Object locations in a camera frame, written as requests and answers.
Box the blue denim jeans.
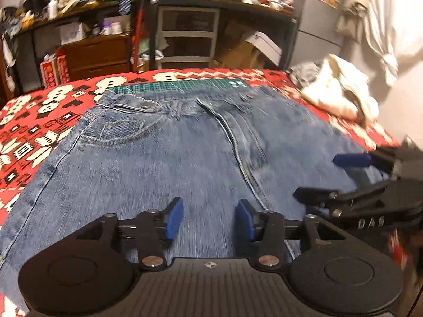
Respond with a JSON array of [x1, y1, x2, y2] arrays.
[[0, 84, 394, 311]]

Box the cream white garment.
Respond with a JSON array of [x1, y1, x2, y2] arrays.
[[301, 54, 379, 127]]

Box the grey crumpled garment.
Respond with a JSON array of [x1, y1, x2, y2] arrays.
[[286, 61, 323, 90]]

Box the white tied curtain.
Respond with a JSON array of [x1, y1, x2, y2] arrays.
[[364, 0, 422, 87]]

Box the green cutting mat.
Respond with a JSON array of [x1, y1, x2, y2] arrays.
[[108, 79, 251, 95]]

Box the red patterned bed cover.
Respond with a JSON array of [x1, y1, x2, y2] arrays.
[[0, 68, 409, 317]]

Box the white open shoe box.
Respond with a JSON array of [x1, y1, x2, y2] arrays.
[[242, 31, 282, 67]]

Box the grey refrigerator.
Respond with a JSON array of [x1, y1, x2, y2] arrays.
[[286, 0, 344, 67]]

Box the brown wooden drawer cabinet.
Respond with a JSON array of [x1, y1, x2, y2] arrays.
[[60, 33, 131, 81]]

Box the right red white carton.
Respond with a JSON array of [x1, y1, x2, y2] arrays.
[[56, 49, 70, 84]]

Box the red white carton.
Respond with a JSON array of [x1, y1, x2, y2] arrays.
[[39, 54, 60, 89], [56, 49, 70, 84]]

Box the left red white carton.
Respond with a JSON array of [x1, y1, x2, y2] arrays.
[[39, 54, 60, 89]]

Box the white plastic drawer unit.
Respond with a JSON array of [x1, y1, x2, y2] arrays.
[[156, 7, 220, 69]]

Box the white cardboard box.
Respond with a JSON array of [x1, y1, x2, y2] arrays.
[[59, 22, 86, 45]]

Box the black metal desk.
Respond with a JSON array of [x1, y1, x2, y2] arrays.
[[147, 0, 295, 69]]

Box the white pump bottle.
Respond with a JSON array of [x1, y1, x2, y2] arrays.
[[47, 0, 58, 20]]

